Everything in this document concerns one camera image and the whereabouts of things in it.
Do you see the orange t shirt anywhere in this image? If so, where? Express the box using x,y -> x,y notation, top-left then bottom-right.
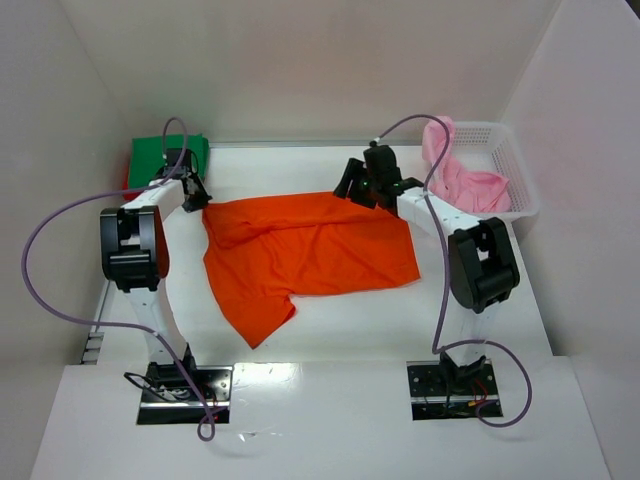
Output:
202,192 -> 421,349

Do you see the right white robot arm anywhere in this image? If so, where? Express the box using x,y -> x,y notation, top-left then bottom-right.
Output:
334,144 -> 520,389

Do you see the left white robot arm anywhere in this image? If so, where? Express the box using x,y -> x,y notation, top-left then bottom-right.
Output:
100,148 -> 211,402

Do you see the folded green t shirt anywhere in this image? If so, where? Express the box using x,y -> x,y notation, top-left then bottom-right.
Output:
126,134 -> 209,189

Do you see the folded red t shirt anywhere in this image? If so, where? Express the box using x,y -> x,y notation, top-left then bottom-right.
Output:
121,167 -> 166,201

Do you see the pink t shirt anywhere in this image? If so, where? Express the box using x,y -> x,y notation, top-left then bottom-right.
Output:
422,116 -> 511,213

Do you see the white plastic basket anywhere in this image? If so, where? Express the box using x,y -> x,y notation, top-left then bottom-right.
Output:
450,121 -> 540,223

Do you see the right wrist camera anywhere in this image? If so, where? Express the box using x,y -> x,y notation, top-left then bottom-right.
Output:
369,138 -> 386,148

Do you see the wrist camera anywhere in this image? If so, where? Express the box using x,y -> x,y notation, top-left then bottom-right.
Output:
163,149 -> 178,166
369,138 -> 386,148

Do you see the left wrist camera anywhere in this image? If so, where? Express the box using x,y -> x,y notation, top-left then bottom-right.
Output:
163,149 -> 178,166

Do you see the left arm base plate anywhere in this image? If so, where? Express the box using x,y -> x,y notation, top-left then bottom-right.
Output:
123,364 -> 233,425

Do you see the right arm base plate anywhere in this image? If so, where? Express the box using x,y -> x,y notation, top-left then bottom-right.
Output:
406,361 -> 503,421

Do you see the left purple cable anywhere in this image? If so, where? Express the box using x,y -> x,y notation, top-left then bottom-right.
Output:
20,117 -> 221,441

